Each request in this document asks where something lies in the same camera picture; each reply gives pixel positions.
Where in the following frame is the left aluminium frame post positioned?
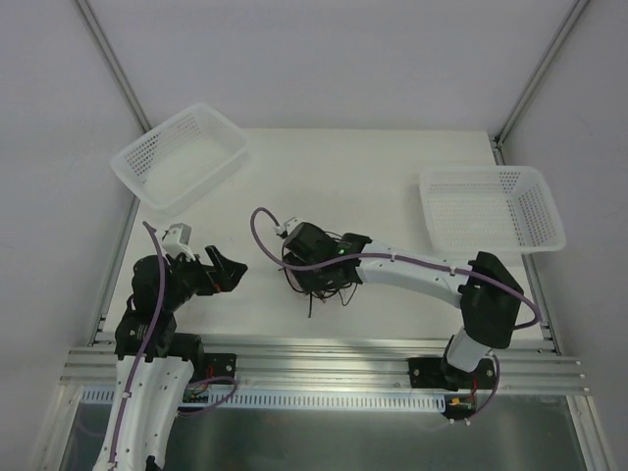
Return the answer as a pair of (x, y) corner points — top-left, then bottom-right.
(73, 0), (152, 132)

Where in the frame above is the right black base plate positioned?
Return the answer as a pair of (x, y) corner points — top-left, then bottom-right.
(406, 356), (497, 392)

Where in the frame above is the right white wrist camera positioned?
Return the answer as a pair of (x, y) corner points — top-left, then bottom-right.
(274, 217), (302, 239)

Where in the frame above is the black usb cable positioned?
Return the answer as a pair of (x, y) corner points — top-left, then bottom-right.
(282, 230), (362, 319)

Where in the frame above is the aluminium frame post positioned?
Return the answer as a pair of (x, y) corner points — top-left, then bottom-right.
(493, 0), (591, 148)
(73, 0), (152, 132)

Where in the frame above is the white plastic basket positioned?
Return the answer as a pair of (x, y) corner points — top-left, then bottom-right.
(419, 166), (566, 255)
(110, 103), (249, 216)

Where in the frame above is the white slotted cable duct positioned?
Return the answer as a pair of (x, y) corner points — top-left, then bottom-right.
(80, 387), (445, 413)

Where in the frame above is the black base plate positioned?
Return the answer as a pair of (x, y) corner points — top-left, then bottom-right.
(406, 356), (497, 392)
(198, 352), (237, 386)

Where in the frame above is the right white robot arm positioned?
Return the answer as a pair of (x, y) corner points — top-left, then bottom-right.
(280, 222), (523, 392)

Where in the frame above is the left white plastic basket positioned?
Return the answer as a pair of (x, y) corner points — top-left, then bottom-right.
(110, 103), (249, 216)

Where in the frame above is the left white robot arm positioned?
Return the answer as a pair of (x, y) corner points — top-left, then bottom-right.
(93, 245), (247, 470)

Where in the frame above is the right white plastic basket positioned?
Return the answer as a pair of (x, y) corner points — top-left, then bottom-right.
(419, 166), (566, 255)

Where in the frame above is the aluminium mounting rail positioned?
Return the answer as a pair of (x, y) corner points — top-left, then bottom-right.
(58, 336), (590, 396)

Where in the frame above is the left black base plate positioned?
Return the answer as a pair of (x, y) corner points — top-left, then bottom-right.
(198, 352), (237, 386)

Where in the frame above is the right aluminium frame post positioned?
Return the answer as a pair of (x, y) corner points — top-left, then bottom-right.
(493, 0), (591, 148)

